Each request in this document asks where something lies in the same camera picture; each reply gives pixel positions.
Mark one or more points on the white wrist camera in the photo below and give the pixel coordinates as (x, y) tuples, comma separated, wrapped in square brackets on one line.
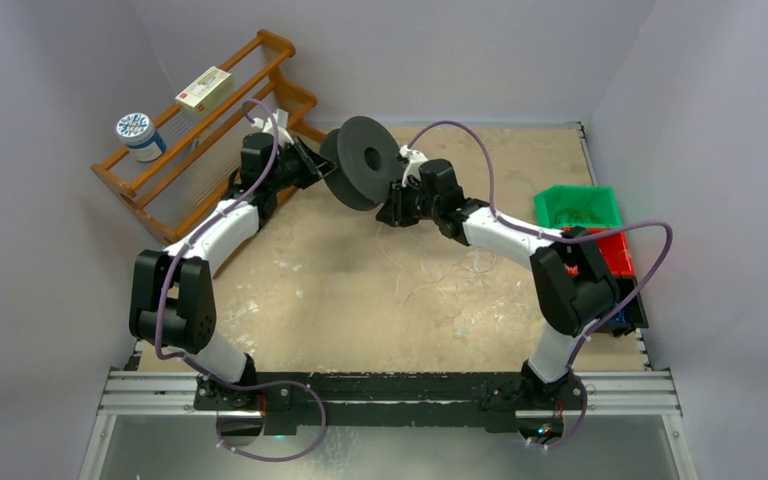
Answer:
[(274, 124), (414, 160)]

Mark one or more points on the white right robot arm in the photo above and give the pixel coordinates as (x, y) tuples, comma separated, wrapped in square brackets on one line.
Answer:
[(573, 283)]

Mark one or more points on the green plastic bin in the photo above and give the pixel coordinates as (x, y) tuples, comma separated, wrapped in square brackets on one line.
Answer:
[(570, 205)]

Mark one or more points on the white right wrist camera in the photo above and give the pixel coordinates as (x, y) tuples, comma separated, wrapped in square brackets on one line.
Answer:
[(414, 160)]

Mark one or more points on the green white cardboard box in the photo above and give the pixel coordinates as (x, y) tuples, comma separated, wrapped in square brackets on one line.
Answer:
[(207, 91)]

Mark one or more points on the black plastic bin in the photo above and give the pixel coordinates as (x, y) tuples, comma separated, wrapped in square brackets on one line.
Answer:
[(631, 317)]

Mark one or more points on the black perforated cable spool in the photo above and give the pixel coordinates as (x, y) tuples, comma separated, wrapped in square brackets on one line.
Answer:
[(366, 161)]

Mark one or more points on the blue white round jar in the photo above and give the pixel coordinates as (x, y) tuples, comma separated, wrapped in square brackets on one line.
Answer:
[(139, 135)]

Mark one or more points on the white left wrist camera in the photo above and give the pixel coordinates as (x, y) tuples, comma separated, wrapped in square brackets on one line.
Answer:
[(274, 124)]

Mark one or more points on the red plastic bin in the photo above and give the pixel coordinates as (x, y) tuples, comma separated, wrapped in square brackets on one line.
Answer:
[(616, 252)]

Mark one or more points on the orange wooden rack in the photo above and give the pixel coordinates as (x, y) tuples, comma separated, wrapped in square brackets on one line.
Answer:
[(171, 195)]

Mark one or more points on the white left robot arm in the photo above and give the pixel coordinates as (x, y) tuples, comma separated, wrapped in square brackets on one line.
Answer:
[(172, 302)]

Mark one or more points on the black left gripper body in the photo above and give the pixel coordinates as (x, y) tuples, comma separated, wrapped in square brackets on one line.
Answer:
[(293, 169)]

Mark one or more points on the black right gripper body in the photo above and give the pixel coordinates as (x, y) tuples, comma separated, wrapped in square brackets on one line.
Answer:
[(396, 205)]

